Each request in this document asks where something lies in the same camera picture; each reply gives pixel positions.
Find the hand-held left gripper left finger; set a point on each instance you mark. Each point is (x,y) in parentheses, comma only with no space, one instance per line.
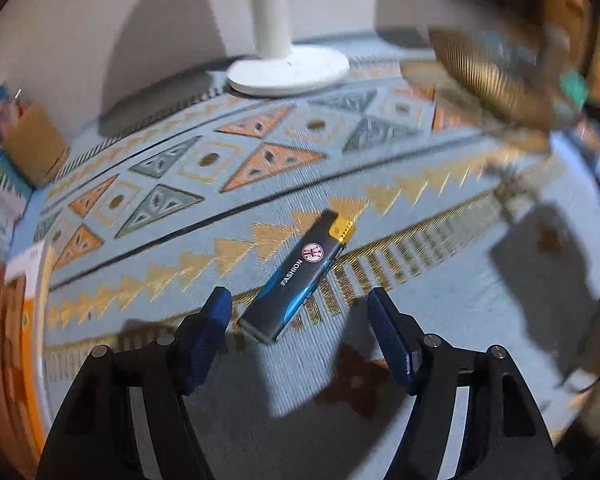
(210,320)

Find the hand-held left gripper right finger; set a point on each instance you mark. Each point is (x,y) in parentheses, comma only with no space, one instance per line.
(390,330)

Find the black and blue lighter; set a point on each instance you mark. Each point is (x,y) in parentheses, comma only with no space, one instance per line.
(300,275)

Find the patterned blue rug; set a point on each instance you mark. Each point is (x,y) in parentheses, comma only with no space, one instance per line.
(330,170)

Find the brown cardboard box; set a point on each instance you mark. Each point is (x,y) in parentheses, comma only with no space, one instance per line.
(35,145)

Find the teal box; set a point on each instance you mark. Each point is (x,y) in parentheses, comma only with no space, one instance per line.
(574,89)

